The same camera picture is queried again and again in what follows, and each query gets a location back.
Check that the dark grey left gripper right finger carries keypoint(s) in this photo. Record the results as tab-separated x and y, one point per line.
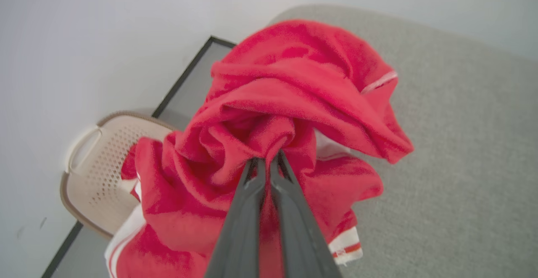
300	236

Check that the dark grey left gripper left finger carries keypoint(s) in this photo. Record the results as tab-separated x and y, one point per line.
243	227

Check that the red Bulls 23 jersey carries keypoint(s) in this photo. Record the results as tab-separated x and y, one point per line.
286	97

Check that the beige perforated laundry basket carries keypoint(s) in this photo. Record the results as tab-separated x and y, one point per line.
98	173

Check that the grey fabric sofa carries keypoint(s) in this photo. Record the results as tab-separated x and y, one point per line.
454	152

